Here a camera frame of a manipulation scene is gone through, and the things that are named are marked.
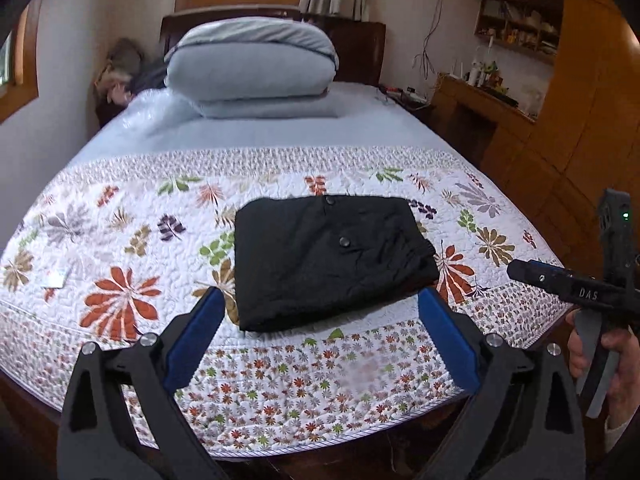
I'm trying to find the black pants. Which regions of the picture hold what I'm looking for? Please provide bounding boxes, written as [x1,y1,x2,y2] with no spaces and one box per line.
[234,195,439,333]

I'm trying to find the wooden wardrobe cabinet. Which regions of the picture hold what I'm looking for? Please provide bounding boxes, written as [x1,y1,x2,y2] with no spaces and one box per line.
[480,0,639,275]

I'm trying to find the wooden desk with items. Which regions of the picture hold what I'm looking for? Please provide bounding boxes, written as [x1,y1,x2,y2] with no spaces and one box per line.
[427,74,535,188]

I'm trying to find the dark wooden headboard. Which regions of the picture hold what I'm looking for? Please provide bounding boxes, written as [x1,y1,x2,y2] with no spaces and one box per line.
[159,5,388,87]

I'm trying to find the wooden framed side window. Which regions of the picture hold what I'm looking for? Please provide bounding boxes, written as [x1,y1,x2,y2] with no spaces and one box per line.
[1,0,42,122]

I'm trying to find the clothes pile beside bed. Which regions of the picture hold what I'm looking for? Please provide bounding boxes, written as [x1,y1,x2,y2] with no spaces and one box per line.
[93,38,167,128]

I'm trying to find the light blue folded duvet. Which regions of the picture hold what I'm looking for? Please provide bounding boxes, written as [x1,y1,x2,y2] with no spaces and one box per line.
[165,16,340,119]

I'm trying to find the wall shelf with items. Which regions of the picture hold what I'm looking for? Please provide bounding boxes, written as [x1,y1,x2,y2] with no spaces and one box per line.
[474,0,563,65]

